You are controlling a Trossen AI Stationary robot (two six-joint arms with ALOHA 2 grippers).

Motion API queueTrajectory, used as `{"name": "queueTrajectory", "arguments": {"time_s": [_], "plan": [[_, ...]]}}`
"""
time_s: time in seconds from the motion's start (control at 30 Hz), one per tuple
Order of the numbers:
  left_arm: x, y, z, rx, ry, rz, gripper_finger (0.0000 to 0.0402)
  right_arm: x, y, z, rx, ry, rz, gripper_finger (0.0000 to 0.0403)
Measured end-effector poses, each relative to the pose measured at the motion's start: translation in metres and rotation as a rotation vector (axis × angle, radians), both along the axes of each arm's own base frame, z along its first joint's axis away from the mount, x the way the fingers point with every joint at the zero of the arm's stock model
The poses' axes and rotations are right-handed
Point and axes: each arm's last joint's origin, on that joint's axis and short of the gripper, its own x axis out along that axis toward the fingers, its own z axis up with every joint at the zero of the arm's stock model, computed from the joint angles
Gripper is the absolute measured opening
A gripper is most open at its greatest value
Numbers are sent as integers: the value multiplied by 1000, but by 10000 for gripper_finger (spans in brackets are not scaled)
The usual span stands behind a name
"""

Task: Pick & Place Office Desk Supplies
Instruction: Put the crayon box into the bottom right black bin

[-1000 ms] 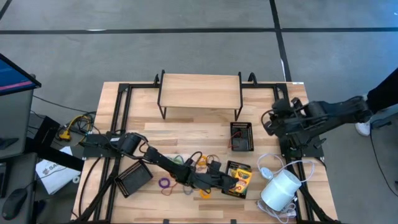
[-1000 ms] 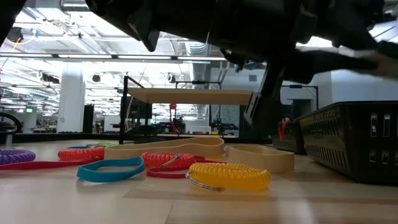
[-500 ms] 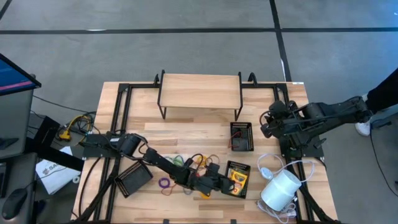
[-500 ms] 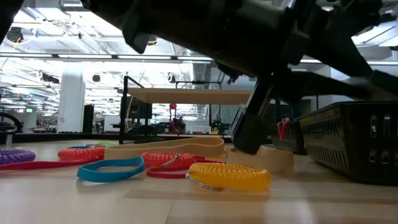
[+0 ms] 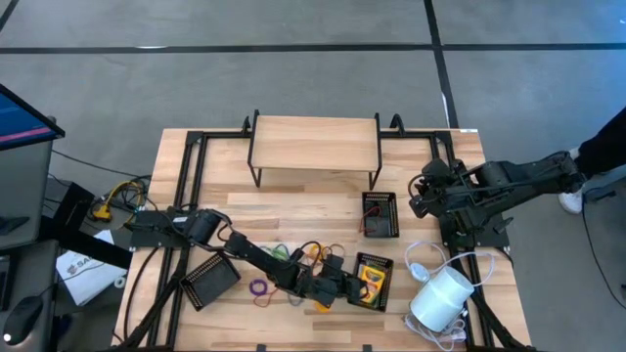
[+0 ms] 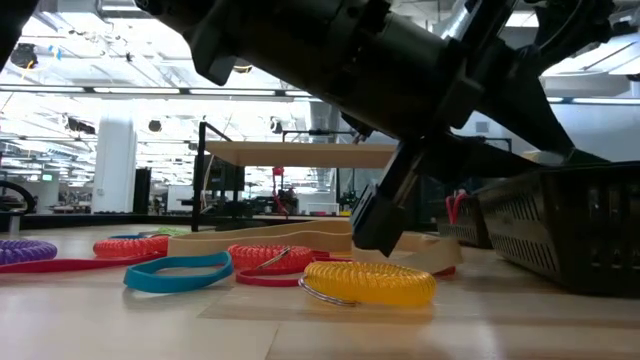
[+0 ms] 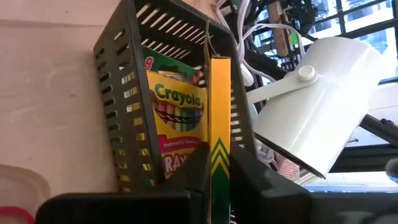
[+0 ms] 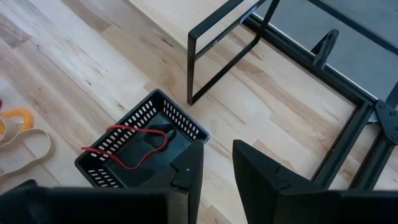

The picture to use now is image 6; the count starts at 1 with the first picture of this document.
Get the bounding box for silver round air duct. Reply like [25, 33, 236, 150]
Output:
[433, 0, 501, 41]
[308, 99, 341, 144]

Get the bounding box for black slotted plastic basket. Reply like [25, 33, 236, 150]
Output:
[437, 192, 494, 250]
[477, 162, 640, 299]

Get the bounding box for long light bar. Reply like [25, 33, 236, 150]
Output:
[0, 84, 640, 105]

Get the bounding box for black ceiling device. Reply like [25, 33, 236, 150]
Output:
[9, 42, 39, 70]

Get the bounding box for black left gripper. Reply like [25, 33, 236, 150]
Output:
[239, 0, 541, 182]

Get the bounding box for yellow coil keychain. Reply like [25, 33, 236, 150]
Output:
[298, 260, 438, 308]

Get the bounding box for white pillar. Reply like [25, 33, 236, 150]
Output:
[93, 117, 138, 215]

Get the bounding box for red rubber band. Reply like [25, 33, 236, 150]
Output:
[234, 252, 457, 289]
[0, 251, 168, 275]
[444, 191, 472, 226]

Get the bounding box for dark monitor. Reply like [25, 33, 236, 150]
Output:
[205, 154, 247, 193]

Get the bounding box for tall black panel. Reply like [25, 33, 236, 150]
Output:
[133, 167, 152, 215]

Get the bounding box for wide light blue rubber band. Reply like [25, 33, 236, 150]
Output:
[123, 249, 235, 295]

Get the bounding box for orange coil keychain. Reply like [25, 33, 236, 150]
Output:
[227, 243, 315, 272]
[92, 234, 171, 260]

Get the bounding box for purple coil keychain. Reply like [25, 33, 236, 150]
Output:
[0, 239, 59, 267]

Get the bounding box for green coil keychain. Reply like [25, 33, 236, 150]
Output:
[149, 227, 194, 239]

